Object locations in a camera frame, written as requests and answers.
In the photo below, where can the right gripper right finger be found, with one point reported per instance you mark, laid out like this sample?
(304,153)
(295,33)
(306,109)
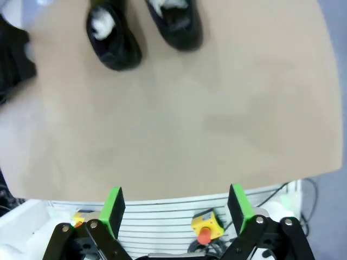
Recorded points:
(238,211)

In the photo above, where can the yellow emergency stop box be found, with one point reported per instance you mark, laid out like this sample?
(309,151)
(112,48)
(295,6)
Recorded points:
(81,216)
(206,219)

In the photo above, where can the black leather shoe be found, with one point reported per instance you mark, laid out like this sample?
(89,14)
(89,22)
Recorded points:
(181,32)
(116,51)

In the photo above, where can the slotted aluminium base plate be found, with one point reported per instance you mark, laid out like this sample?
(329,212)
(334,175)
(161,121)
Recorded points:
(162,216)

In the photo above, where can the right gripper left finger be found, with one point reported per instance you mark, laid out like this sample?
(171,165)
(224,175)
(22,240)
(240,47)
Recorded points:
(108,214)

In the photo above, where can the black shoe stand panel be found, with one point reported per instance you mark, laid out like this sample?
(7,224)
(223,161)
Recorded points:
(13,59)

